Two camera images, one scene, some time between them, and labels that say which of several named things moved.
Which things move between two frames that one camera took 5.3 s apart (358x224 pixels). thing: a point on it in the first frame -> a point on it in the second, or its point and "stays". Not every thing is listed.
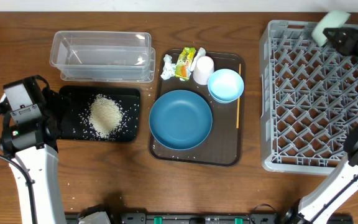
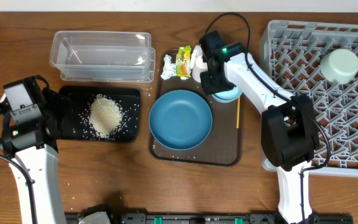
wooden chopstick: x=238 y=103 stays
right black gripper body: x=357 y=46 -> x=215 y=83
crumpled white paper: x=169 y=68 stays
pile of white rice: x=105 y=116 stays
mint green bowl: x=331 y=20 -> x=340 y=66
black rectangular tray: x=100 y=114 stays
